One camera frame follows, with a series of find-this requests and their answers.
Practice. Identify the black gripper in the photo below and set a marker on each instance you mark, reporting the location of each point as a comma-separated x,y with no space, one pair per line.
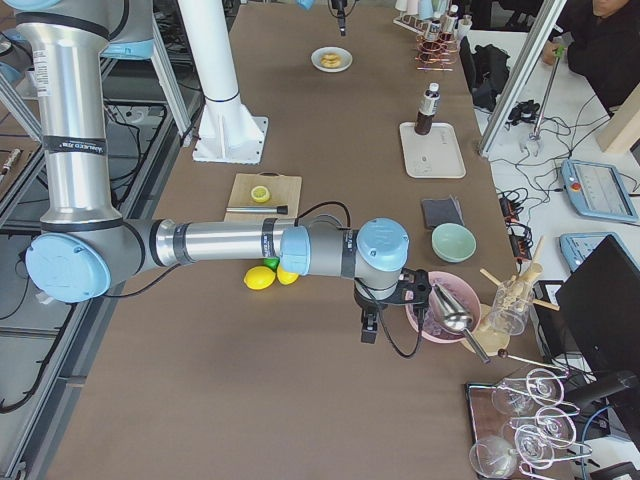
366,303
340,7

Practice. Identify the white round plate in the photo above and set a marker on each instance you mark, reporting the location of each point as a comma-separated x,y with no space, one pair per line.
345,55

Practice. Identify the glazed twisted donut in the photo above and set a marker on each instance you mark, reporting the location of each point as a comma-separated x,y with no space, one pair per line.
331,60

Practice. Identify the dark tea bottle on tray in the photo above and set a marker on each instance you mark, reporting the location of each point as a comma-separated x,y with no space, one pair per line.
427,109

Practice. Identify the cream rabbit tray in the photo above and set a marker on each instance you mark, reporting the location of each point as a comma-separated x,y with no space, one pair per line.
436,155

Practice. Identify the wine glass rack tray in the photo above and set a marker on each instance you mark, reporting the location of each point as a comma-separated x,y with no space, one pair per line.
522,426

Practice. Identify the pink ice bowl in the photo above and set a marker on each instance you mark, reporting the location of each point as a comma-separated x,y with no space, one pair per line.
463,293

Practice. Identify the steel ice scoop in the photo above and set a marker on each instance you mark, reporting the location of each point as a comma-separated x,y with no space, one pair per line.
455,318

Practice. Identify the tea bottle in rack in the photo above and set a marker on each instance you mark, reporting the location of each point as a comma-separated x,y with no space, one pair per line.
433,30
449,22

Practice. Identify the yellow lemon far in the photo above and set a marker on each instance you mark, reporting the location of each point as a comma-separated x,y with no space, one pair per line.
285,277

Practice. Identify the yellow lemon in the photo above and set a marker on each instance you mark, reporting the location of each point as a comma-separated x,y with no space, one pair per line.
259,277
285,277

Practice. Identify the green lime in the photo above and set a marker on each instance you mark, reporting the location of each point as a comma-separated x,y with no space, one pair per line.
271,262

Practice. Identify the mint green bowl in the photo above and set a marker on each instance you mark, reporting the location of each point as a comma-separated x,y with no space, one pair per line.
453,243

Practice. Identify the yellow lemon near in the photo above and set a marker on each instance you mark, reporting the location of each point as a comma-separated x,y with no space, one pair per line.
259,277

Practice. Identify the round wooden stand base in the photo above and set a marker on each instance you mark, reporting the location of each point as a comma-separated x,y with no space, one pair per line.
491,340

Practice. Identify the grey folded cloth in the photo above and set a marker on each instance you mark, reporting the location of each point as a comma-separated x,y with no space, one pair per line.
441,211

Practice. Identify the clear glass pitcher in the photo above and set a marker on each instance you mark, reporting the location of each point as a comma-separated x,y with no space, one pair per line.
509,313

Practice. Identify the steel cylindrical muddler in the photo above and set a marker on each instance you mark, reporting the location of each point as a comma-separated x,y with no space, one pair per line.
259,209

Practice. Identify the half lemon slice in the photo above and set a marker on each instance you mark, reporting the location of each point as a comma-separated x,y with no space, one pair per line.
260,194

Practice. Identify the wooden cutting board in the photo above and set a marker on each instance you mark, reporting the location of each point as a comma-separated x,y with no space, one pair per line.
284,190

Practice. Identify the blue teach pendant near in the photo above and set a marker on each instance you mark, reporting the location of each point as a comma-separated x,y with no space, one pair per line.
576,247

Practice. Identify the blue teach pendant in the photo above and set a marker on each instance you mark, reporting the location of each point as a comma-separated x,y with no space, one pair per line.
576,247
596,190

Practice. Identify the black monitor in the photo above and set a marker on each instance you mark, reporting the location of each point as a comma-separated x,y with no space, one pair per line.
599,302

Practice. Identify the seated person in black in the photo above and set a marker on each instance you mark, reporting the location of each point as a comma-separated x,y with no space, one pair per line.
604,47

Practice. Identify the blue teach pendant far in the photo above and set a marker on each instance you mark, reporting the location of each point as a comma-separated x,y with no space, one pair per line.
596,190

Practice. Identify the copper wire bottle rack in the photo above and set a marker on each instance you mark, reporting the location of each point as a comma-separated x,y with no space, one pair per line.
436,53

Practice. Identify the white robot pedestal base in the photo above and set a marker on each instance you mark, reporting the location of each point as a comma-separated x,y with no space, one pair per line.
228,132

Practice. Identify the aluminium frame post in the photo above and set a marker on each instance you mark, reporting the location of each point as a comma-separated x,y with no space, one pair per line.
524,65

